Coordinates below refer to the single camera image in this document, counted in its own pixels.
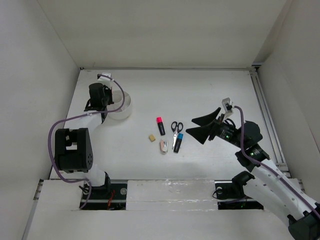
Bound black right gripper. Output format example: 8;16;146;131
185;107;245;149

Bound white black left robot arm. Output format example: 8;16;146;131
54;83;113;199

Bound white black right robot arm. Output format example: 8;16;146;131
186;106;320;240

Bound white round divided container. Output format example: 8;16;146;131
107;90;133;120

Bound blue black highlighter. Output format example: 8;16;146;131
173;133;184;153

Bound pink white stapler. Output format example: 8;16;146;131
159;139;169;155

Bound pink black highlighter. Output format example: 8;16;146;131
156;117;166;136

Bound tan eraser block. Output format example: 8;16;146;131
148;134;156;142

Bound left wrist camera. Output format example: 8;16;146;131
97;72;114;85

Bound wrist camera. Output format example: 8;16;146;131
97;72;114;85
221;97;234;121

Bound black handled scissors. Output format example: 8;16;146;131
171;121;184;149

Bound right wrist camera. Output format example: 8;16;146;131
221;97;234;121

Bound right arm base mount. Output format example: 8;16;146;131
212;171;264;210

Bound aluminium rail at right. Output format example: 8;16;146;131
249;63;307;196

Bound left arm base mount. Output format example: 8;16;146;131
82;180;128;211

